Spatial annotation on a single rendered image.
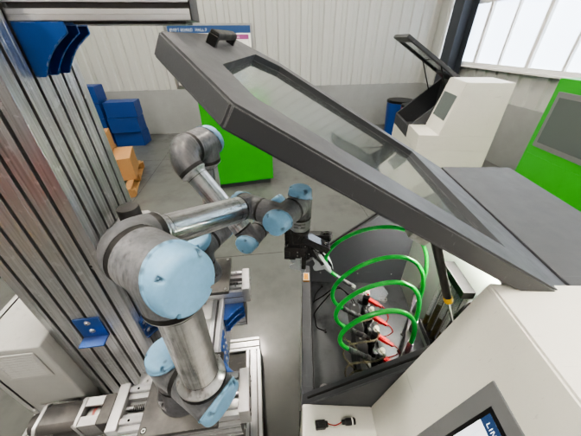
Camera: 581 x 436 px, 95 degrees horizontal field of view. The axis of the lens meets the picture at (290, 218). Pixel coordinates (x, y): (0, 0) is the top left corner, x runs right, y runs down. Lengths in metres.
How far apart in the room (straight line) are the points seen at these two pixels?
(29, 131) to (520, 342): 0.95
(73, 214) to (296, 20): 6.81
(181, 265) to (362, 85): 7.42
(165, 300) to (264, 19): 6.94
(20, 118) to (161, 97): 6.86
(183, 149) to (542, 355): 0.99
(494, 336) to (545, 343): 0.08
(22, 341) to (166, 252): 0.76
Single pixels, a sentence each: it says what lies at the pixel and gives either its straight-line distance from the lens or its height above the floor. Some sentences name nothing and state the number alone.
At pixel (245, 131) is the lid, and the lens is 0.38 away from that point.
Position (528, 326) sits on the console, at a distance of 0.63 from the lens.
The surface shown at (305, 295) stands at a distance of 1.31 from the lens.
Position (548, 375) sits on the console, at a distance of 0.60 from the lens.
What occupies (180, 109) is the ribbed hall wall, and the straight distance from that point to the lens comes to 7.48.
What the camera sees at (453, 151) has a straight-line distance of 3.93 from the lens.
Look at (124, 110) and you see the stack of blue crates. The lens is 6.91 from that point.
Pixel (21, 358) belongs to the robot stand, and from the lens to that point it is 1.17.
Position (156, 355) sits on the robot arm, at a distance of 0.86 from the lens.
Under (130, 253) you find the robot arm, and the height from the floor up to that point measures 1.67.
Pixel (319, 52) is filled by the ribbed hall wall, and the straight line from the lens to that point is 7.35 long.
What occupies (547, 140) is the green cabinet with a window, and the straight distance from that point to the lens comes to 3.87.
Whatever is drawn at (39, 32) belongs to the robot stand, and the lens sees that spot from 0.74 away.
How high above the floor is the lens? 1.95
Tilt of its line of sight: 34 degrees down
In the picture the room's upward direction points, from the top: 1 degrees counter-clockwise
